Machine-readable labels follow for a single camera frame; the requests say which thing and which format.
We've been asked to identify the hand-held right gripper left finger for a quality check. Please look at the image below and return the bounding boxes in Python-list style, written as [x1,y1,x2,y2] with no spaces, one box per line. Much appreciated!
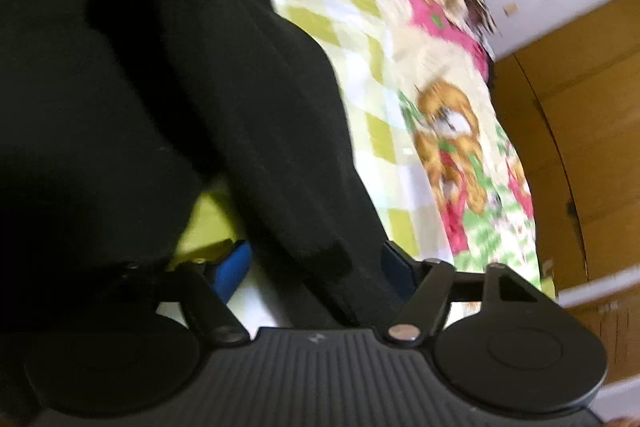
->
[120,241,252,349]

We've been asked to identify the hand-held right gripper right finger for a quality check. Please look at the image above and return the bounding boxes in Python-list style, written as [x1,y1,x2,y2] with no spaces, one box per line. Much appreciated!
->
[381,241,547,349]

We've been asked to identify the black pants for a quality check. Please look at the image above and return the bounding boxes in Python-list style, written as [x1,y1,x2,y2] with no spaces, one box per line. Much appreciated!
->
[0,0,418,408]

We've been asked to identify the printed cartoon blanket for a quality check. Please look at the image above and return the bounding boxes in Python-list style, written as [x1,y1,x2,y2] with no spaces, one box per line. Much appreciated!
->
[345,0,557,300]

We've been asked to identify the wooden wardrobe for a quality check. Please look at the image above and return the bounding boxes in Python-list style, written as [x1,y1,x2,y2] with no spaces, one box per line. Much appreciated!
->
[492,0,640,390]

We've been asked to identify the green checked plastic sheet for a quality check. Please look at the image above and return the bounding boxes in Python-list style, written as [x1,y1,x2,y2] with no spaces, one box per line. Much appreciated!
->
[0,0,456,330]

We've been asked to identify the black and white striped cloth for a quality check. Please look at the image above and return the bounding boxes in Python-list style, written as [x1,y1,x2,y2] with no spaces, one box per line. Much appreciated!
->
[462,0,499,40]

